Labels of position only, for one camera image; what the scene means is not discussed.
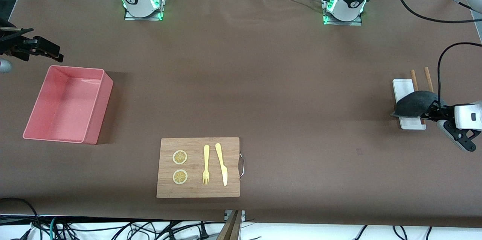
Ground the grey and pink microfibre cloth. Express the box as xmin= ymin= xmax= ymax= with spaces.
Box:
xmin=390 ymin=90 xmax=448 ymax=119

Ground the brown wooden stick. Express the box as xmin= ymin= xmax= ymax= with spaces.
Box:
xmin=410 ymin=70 xmax=426 ymax=125
xmin=424 ymin=67 xmax=435 ymax=93

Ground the white rectangular tray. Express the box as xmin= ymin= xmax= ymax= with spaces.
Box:
xmin=392 ymin=79 xmax=427 ymax=130

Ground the pink plastic bin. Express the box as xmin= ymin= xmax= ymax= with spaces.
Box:
xmin=23 ymin=65 xmax=114 ymax=145

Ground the toy lemon slice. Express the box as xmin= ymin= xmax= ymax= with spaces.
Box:
xmin=172 ymin=170 xmax=188 ymax=185
xmin=172 ymin=150 xmax=188 ymax=165

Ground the yellow plastic fork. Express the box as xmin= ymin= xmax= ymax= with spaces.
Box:
xmin=202 ymin=145 xmax=210 ymax=185

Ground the wooden cutting board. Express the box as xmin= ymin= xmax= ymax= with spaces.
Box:
xmin=156 ymin=137 xmax=246 ymax=198

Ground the yellow plastic knife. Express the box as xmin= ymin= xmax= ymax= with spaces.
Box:
xmin=215 ymin=143 xmax=228 ymax=187

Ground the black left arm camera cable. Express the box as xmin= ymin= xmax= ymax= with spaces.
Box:
xmin=396 ymin=0 xmax=482 ymax=107

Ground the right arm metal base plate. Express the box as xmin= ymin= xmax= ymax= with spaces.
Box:
xmin=124 ymin=0 xmax=165 ymax=21

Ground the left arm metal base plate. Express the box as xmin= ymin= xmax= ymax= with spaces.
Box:
xmin=323 ymin=0 xmax=363 ymax=26

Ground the black looped floor cable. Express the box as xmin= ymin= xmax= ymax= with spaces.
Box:
xmin=0 ymin=197 xmax=40 ymax=240

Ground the brown wooden post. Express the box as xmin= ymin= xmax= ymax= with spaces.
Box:
xmin=217 ymin=210 xmax=242 ymax=240

